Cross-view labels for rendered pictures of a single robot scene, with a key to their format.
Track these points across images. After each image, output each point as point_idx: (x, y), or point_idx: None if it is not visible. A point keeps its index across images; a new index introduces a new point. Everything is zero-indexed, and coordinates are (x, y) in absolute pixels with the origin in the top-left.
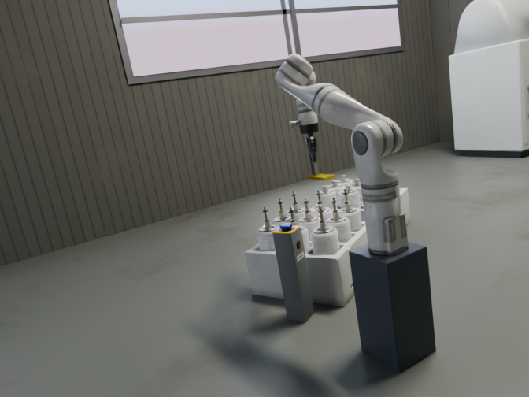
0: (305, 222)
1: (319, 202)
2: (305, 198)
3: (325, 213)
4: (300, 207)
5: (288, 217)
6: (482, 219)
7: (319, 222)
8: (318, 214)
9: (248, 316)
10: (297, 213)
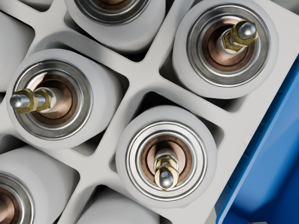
0: (14, 86)
1: (161, 164)
2: (10, 104)
3: (120, 174)
4: (262, 64)
5: (124, 9)
6: None
7: (27, 140)
8: (120, 144)
9: None
10: (179, 49)
